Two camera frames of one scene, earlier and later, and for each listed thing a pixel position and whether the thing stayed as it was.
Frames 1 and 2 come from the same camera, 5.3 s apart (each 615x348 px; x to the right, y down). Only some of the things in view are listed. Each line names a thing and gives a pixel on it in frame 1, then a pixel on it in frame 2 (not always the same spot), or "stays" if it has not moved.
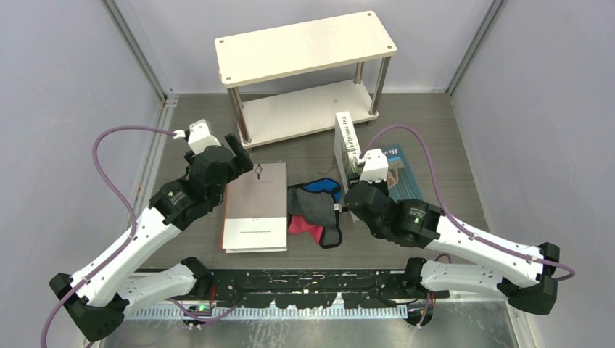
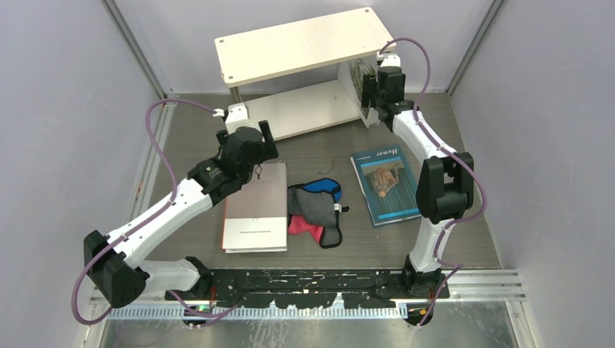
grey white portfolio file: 255,211 stays
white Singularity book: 347,147 -> 358,68
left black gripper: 241,160 -> 268,151
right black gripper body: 381,184 -> 379,100
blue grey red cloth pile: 313,210 stays
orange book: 225,218 stays
